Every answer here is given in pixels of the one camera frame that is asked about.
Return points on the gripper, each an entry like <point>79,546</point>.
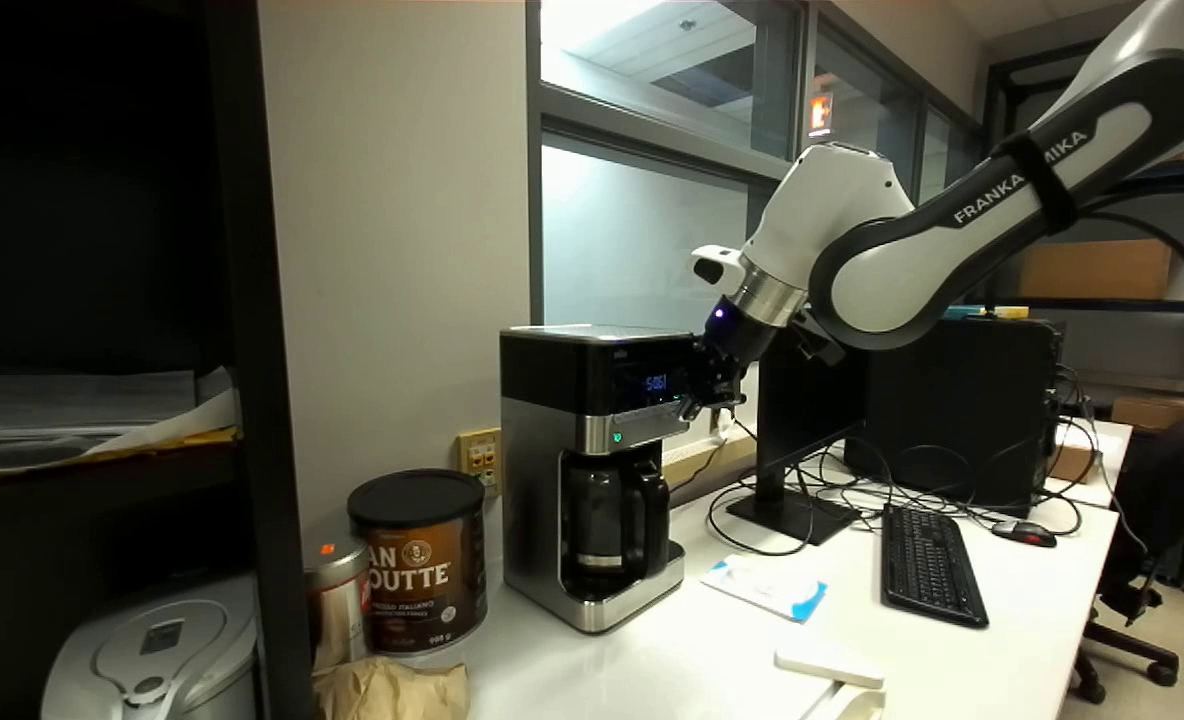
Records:
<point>737,335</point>

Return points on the black and silver coffee machine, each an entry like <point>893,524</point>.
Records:
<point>562,400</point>

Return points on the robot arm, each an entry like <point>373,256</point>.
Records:
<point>962,235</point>

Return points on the glass coffee carafe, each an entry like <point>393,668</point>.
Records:
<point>607,515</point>

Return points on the brown coffee can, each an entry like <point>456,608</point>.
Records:
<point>422,570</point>

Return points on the silver coffee tin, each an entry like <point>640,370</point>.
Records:
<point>337,605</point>

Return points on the black monitor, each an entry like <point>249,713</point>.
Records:
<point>802,420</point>

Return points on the row of windows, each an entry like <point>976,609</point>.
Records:
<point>642,230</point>

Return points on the blue and white packet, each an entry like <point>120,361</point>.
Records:
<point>767,588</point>

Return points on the black computer tower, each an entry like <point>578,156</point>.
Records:
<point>962,410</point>

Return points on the black keyboard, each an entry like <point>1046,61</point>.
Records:
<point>930,565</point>

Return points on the flat white pad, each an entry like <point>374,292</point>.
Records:
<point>827,663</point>

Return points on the orange lit sign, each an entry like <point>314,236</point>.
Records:
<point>821,114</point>

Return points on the black computer mouse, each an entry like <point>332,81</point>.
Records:
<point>1024,532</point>

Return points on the white plastic piece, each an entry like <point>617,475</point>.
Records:
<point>852,705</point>

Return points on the cardboard box on desk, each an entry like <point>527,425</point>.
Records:
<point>1072,463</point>

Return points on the large cardboard box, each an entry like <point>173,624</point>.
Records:
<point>1097,268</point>

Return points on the small cardboard box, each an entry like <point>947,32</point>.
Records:
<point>1152,411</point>

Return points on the brown paper bag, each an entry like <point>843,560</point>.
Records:
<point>392,692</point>

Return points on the black office chair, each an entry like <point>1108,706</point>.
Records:
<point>1157,490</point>

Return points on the black shelf unit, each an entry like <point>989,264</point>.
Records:
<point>252,300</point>

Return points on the white countertop appliance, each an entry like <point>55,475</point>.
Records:
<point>157,655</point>

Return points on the stack of papers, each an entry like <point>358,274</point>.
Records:
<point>72,410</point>

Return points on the beige wall socket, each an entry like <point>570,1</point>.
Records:
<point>479,460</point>

